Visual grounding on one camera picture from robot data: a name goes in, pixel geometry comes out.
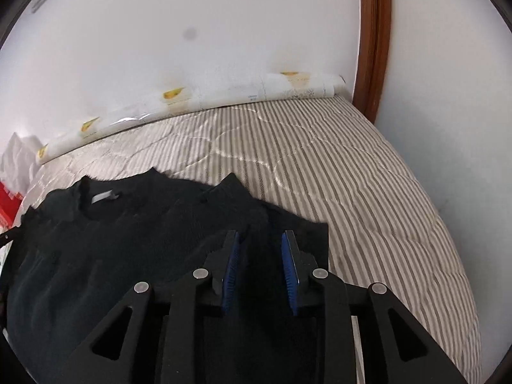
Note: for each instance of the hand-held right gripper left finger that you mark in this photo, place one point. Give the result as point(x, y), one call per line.
point(230, 278)

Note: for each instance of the long white yellow-print plastic pack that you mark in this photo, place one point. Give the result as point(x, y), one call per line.
point(240, 94)

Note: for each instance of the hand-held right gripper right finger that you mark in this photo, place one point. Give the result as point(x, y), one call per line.
point(288, 278)

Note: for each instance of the grey striped bed cover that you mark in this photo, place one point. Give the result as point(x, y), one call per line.
point(360, 192)

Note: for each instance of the brown wooden door frame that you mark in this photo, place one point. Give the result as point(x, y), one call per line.
point(372, 28)

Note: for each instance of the red box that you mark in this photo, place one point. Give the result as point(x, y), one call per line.
point(8, 208)

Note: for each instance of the white cloth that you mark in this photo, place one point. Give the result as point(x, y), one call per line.
point(16, 164)

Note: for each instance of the black shirt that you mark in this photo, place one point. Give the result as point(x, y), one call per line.
point(120, 248)

